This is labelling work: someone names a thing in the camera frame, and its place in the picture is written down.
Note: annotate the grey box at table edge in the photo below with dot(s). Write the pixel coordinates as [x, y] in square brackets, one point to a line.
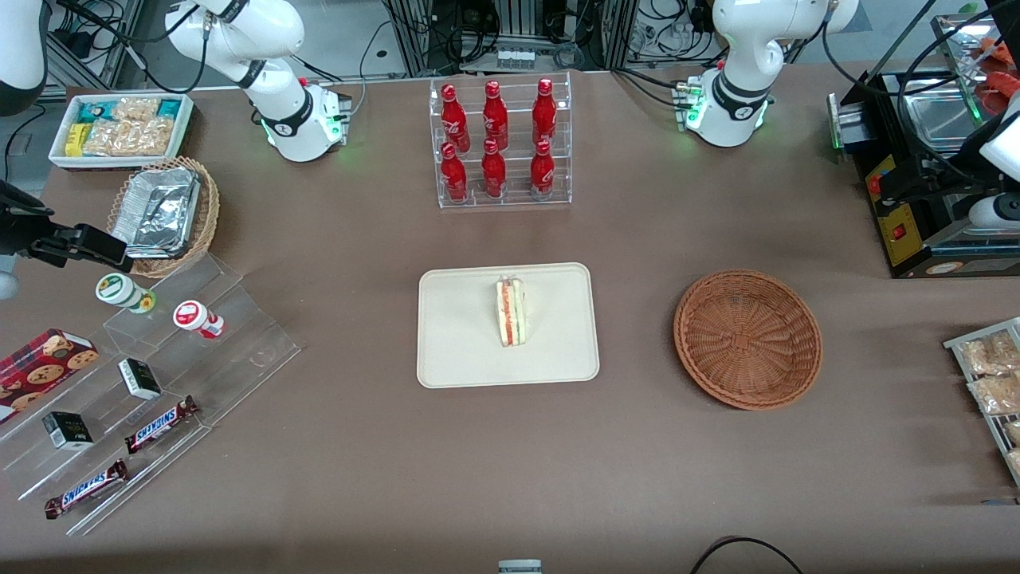
[519, 567]

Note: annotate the clear bag of biscuits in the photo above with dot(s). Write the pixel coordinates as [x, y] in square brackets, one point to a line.
[1014, 434]
[996, 394]
[988, 355]

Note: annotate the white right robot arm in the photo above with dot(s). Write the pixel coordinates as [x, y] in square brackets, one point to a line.
[295, 119]

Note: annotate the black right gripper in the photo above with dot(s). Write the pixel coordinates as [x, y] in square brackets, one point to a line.
[22, 229]

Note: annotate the stainless steel tray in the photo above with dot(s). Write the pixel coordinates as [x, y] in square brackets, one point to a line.
[940, 115]

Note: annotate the red cola bottle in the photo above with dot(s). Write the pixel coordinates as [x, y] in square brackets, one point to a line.
[542, 171]
[544, 112]
[493, 171]
[496, 115]
[455, 177]
[453, 119]

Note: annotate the white rectangular snack bin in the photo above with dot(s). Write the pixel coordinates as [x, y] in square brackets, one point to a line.
[119, 163]

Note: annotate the silver foil packets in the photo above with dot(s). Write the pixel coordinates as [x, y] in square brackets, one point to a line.
[159, 211]

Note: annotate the yellow snack packet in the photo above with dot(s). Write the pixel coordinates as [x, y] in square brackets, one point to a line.
[75, 140]

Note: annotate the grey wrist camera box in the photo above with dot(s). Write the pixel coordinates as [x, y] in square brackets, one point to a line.
[6, 285]

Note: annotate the red tartan cookie box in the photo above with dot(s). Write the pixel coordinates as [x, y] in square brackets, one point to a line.
[40, 371]

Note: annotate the clear acrylic bottle rack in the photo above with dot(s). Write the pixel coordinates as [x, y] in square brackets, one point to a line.
[502, 199]

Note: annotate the clear bag of crackers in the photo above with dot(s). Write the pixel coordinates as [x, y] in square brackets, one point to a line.
[135, 108]
[127, 138]

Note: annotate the black machine with yellow label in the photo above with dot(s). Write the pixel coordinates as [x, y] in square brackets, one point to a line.
[916, 223]

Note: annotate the plastic-wrapped triangle sandwich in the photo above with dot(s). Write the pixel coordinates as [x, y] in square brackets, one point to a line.
[511, 315]

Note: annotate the red lid yogurt cup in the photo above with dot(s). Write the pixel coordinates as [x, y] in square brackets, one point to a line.
[193, 316]

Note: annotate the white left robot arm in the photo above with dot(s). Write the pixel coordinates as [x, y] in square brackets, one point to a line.
[741, 80]

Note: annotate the green lid sunflower cup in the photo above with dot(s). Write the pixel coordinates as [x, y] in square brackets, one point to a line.
[119, 288]

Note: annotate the large brown wicker basket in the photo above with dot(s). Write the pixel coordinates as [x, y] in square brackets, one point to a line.
[745, 339]

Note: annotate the metal snack tray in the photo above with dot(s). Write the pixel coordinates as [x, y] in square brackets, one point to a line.
[960, 344]

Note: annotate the white power strip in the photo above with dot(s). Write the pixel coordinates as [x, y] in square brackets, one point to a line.
[515, 57]

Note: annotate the Snickers chocolate bar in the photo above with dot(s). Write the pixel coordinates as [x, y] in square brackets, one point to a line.
[84, 489]
[159, 425]

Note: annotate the clear acrylic stepped shelf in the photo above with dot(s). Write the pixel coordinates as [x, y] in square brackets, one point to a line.
[231, 359]

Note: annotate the small light wicker basket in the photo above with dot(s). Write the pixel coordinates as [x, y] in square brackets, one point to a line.
[209, 215]

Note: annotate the orange wrapped item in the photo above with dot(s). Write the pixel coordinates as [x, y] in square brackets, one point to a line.
[1000, 84]

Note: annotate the cream rectangular plastic tray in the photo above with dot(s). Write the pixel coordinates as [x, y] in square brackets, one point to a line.
[462, 335]

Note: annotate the small black carton box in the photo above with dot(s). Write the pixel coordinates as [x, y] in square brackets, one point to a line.
[140, 379]
[68, 431]

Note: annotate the teal snack packet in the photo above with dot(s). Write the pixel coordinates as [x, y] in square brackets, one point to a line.
[169, 108]
[93, 112]

